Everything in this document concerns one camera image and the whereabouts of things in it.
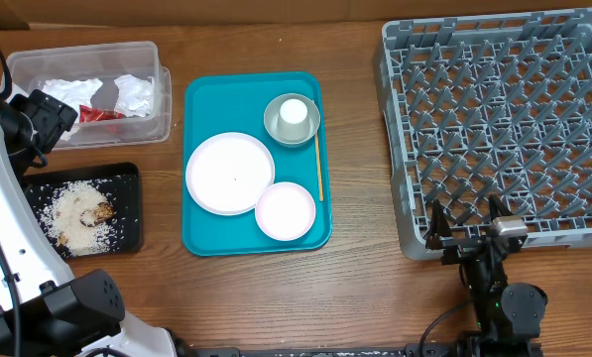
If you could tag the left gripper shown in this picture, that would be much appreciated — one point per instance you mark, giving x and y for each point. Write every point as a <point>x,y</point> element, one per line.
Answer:
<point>53,118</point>

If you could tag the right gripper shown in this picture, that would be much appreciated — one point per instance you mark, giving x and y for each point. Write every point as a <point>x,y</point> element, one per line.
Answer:
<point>439,235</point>

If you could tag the white paper napkin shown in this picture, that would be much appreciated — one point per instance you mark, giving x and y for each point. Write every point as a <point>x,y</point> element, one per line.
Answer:
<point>74,94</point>

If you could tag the red candy wrapper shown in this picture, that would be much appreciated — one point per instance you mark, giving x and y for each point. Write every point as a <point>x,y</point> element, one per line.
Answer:
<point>88,114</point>

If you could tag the brown food scrap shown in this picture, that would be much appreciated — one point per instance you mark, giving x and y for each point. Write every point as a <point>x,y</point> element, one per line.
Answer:
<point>99,214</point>

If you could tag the wooden chopstick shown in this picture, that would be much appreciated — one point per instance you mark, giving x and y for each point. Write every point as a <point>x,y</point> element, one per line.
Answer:
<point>318,168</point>

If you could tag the small white plate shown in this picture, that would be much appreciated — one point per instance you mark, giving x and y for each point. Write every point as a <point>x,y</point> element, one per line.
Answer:
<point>285,211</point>

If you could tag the large white plate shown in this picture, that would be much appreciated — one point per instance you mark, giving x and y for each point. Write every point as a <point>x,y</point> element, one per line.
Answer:
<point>226,173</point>

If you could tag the white paper cup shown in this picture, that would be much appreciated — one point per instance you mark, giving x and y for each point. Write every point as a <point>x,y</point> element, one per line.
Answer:
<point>293,123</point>

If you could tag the grey bowl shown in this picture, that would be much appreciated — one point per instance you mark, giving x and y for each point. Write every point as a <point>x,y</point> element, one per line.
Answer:
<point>272,112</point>

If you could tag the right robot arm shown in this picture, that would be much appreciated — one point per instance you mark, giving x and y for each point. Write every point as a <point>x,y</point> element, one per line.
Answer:
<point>508,315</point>

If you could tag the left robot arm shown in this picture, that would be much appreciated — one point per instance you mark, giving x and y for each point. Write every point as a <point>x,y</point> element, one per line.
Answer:
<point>44,309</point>

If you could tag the grey dishwasher rack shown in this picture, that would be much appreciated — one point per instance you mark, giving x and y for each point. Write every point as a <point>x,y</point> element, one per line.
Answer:
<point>490,105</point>

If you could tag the clear plastic storage bin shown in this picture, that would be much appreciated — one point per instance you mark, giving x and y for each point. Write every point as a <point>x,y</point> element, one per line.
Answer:
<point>31,69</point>

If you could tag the spilled rice pile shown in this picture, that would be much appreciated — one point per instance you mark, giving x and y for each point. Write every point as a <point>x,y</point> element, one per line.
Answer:
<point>59,218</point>

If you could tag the black plastic tray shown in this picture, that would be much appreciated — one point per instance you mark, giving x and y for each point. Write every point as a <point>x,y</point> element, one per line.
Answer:
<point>125,185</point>

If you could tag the teal plastic serving tray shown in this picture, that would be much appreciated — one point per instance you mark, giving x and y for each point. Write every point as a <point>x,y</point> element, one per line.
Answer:
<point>236,103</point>

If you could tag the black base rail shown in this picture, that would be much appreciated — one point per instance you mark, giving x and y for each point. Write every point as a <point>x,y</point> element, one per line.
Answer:
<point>410,350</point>

